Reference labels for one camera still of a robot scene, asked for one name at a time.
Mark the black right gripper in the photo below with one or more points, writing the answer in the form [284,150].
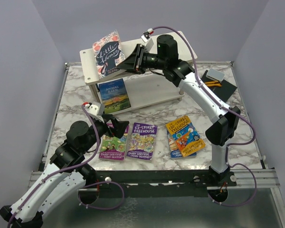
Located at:
[133,63]

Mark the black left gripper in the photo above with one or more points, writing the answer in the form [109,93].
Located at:
[119,126]

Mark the Little Women book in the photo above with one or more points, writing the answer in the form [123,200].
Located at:
[108,54]

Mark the Animal Farm book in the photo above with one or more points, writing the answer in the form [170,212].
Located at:
[114,96]

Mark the yellow 130-Storey Treehouse book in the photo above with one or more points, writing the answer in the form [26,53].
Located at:
[185,135]

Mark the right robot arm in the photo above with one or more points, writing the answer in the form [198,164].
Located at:
[180,73]

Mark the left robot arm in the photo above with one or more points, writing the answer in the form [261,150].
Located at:
[67,171]

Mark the purple green treehouse book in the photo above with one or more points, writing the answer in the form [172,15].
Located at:
[113,148]

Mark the white two-tier shelf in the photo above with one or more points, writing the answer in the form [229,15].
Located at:
[143,90]

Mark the purple 52-Storey Treehouse book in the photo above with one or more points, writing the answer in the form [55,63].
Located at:
[142,141]

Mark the blue treehouse book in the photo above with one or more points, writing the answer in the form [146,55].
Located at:
[174,150]

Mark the grey white box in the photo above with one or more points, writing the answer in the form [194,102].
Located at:
[215,75]

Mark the large black mat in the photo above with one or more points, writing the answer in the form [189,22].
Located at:
[224,83]

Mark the small black mat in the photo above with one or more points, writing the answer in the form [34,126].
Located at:
[225,93]

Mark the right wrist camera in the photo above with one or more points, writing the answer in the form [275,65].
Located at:
[147,39]

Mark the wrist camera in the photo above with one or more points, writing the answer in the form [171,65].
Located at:
[147,39]
[95,110]

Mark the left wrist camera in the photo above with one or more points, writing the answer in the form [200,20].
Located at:
[95,110]

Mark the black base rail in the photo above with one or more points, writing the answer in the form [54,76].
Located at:
[155,184]

